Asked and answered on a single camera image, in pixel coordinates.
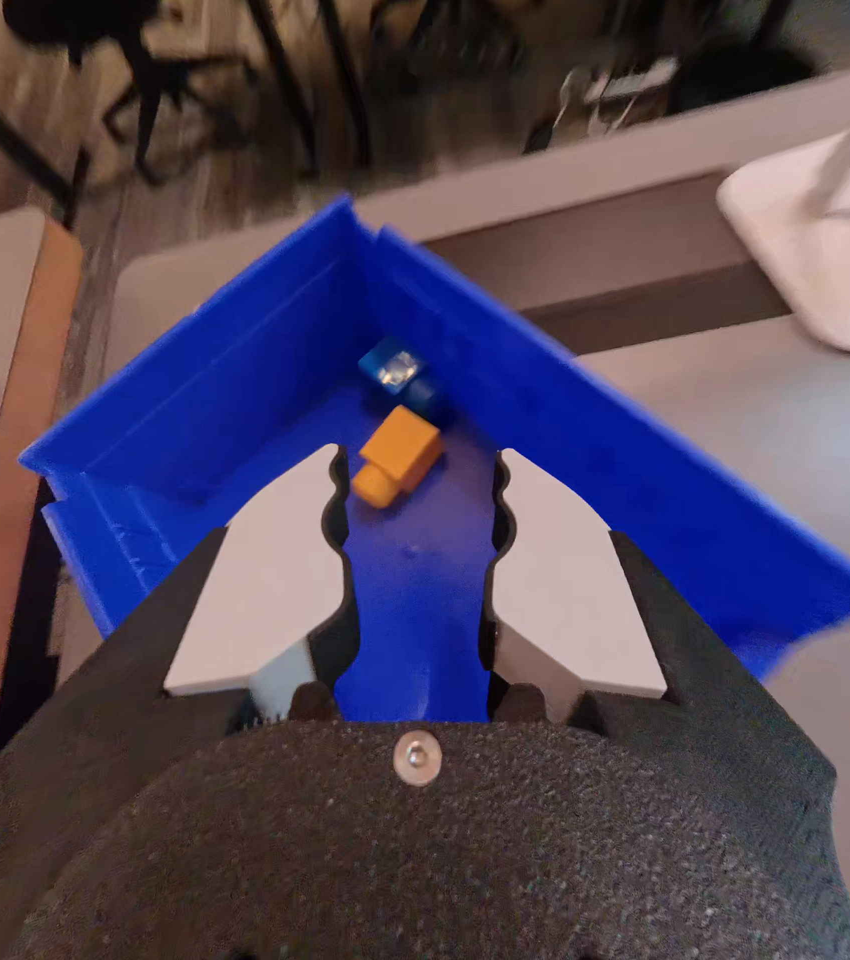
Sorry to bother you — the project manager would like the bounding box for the blue plastic bin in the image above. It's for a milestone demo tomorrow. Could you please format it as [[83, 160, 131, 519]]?
[[18, 195, 850, 725]]

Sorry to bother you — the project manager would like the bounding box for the yellow mega block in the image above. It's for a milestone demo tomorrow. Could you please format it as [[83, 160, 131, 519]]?
[[352, 405, 444, 510]]

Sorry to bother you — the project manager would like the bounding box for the black office chair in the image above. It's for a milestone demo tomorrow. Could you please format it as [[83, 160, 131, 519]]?
[[1, 0, 261, 189]]

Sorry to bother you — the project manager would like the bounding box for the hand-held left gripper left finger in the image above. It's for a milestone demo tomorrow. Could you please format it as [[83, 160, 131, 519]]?
[[164, 444, 362, 721]]

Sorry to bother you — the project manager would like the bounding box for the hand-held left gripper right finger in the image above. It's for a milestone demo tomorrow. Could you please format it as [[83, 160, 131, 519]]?
[[479, 448, 669, 721]]

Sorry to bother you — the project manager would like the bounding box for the white power strip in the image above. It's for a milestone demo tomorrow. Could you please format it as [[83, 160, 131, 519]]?
[[560, 56, 681, 114]]

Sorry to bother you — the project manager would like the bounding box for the blue mega block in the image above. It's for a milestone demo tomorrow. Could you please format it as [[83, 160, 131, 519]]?
[[357, 335, 447, 426]]

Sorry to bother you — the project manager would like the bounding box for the wooden desk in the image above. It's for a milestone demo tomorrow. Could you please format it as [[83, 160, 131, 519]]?
[[245, 0, 373, 181]]

